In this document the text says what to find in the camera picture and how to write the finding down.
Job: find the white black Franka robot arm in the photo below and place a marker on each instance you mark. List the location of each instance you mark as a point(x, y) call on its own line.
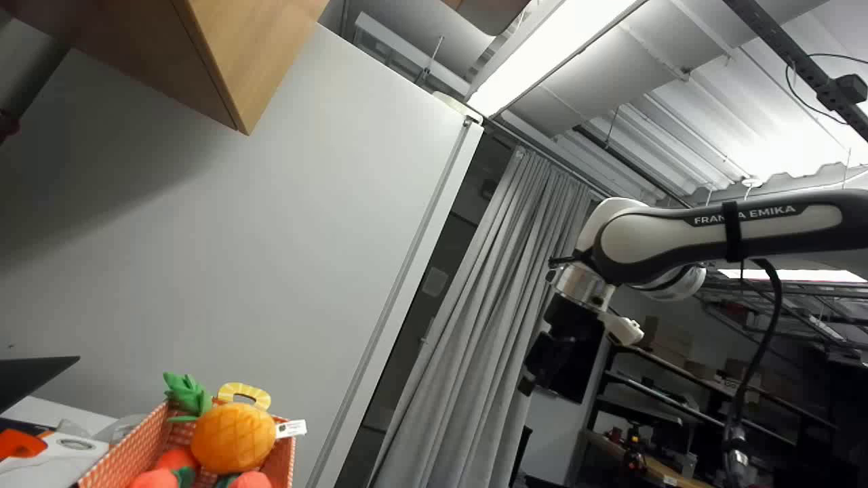
point(688, 237)

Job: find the grey pleated curtain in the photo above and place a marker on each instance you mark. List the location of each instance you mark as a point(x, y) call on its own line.
point(471, 362)

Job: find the black monitor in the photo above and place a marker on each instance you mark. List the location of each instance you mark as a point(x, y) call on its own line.
point(565, 356)

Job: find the long ceiling light strip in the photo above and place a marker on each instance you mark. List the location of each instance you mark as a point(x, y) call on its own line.
point(543, 55)

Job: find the white paper tag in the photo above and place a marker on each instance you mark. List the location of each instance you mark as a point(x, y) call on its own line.
point(291, 429)

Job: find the orange pineapple plush toy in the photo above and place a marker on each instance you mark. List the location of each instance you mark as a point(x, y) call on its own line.
point(231, 439)

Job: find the dark metal storage shelf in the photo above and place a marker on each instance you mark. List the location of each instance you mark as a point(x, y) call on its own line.
point(695, 387)

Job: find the orange carrot plush toy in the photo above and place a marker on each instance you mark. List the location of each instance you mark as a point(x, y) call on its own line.
point(250, 480)
point(178, 459)
point(153, 478)

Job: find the rectangular ceiling light panel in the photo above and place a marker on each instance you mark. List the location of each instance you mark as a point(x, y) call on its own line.
point(796, 274)

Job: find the orange woven basket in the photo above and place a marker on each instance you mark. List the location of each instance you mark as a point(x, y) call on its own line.
point(126, 457)

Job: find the black overhead beam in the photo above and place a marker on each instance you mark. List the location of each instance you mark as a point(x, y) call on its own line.
point(796, 55)

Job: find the white plastic container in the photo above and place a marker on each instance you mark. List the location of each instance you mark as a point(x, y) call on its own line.
point(65, 457)

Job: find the orange plastic object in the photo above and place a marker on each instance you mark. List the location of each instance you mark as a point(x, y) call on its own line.
point(17, 442)

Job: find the grey metal partition post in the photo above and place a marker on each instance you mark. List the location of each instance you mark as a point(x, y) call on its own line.
point(397, 306)

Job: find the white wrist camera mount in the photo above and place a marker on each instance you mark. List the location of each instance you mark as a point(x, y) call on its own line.
point(626, 325)

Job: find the wooden wall cabinet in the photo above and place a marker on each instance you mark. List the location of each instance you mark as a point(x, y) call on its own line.
point(246, 55)

